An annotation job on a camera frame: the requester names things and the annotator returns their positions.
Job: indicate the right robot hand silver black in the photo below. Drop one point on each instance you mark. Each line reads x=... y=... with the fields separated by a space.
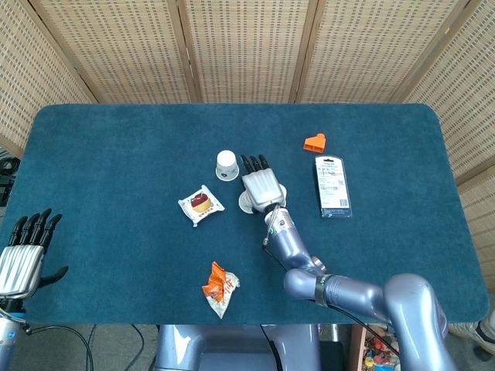
x=263 y=189

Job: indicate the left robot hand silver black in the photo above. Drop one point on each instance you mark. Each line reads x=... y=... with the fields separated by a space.
x=19 y=266

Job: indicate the white paper cup green flowers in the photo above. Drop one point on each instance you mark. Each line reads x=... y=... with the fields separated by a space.
x=244 y=203

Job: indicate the left robot arm grey-blue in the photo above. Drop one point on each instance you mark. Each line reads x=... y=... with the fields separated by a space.
x=7 y=336

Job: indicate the right robot arm grey-blue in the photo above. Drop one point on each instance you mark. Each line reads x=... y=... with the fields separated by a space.
x=348 y=293

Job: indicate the cake snack packet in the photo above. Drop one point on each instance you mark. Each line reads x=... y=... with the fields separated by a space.
x=201 y=205

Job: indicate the orange plastic clip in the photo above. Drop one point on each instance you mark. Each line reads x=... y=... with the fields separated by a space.
x=314 y=143

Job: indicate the clear blister pack card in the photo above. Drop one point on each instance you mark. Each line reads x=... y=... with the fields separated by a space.
x=332 y=185

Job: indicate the black equipment beside table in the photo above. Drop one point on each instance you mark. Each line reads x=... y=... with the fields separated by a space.
x=7 y=166

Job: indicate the crumpled orange snack bag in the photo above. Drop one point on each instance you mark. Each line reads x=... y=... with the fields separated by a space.
x=218 y=288

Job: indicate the woven rattan screen panel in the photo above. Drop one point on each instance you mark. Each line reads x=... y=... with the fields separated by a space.
x=472 y=96
x=483 y=216
x=31 y=77
x=247 y=50
x=123 y=50
x=367 y=50

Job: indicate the blue table cloth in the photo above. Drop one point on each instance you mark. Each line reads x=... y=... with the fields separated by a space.
x=116 y=154

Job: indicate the grey-blue robot torso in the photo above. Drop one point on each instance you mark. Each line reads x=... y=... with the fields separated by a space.
x=232 y=348

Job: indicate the crate of colourful toys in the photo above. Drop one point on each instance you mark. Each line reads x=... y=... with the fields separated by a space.
x=371 y=348

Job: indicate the grey shoe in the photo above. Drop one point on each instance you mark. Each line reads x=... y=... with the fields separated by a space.
x=486 y=332

